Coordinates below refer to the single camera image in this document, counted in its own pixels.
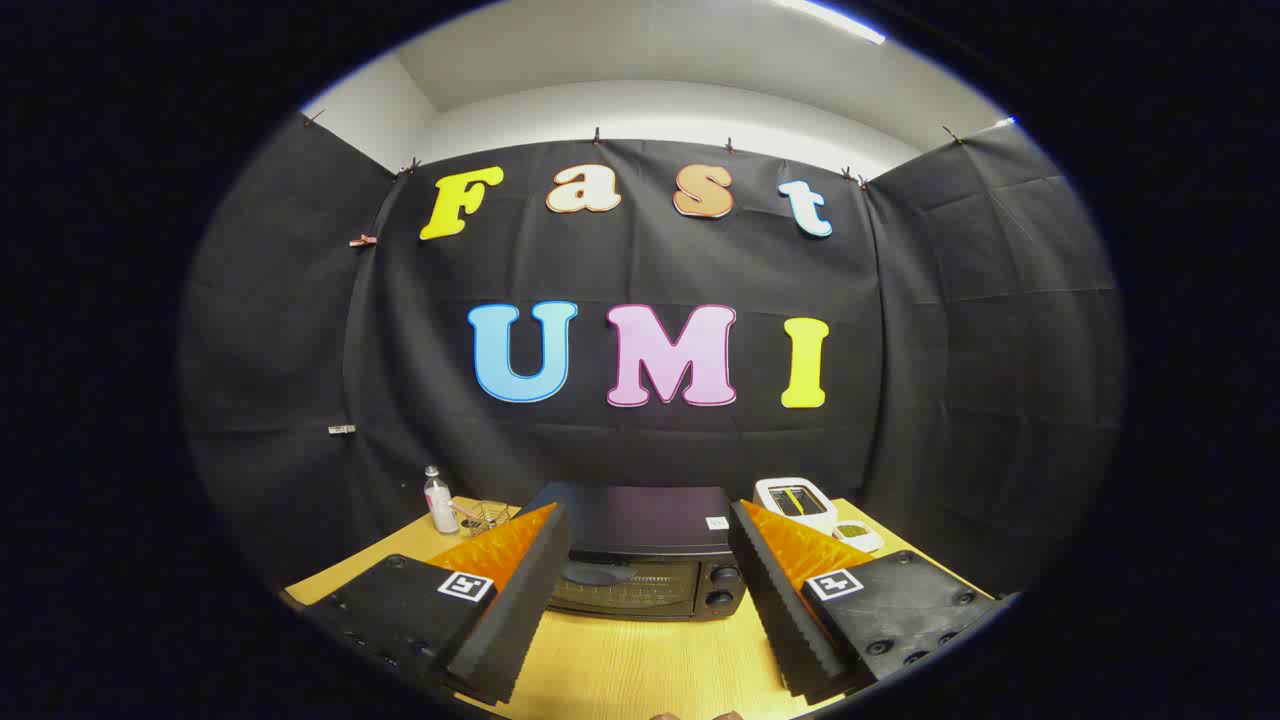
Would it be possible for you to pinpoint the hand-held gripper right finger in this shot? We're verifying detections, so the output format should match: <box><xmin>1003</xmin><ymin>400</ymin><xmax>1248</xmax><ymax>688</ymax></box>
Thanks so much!
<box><xmin>728</xmin><ymin>498</ymin><xmax>1021</xmax><ymax>704</ymax></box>

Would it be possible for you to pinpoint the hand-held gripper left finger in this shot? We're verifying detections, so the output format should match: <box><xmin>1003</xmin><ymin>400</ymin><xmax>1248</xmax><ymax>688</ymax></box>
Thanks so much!
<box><xmin>300</xmin><ymin>502</ymin><xmax>571</xmax><ymax>706</ymax></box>

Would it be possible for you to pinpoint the black toaster oven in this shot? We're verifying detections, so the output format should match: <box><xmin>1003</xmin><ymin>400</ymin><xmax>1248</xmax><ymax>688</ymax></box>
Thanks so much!
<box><xmin>515</xmin><ymin>483</ymin><xmax>749</xmax><ymax>621</ymax></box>

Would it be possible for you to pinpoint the white bread toaster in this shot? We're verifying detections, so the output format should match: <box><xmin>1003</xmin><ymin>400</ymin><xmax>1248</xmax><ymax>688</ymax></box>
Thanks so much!
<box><xmin>754</xmin><ymin>477</ymin><xmax>839</xmax><ymax>534</ymax></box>

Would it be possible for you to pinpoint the small clear bottle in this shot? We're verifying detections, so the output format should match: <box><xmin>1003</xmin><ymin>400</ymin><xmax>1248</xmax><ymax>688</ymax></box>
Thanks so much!
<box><xmin>423</xmin><ymin>465</ymin><xmax>460</xmax><ymax>535</ymax></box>

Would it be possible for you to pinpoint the black backdrop cloth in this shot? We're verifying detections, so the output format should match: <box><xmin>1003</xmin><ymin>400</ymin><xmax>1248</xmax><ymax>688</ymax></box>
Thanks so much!
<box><xmin>180</xmin><ymin>112</ymin><xmax>1126</xmax><ymax>601</ymax></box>

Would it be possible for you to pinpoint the small wire basket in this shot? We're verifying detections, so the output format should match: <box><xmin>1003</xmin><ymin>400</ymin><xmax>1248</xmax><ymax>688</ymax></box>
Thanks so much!
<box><xmin>455</xmin><ymin>500</ymin><xmax>521</xmax><ymax>538</ymax></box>

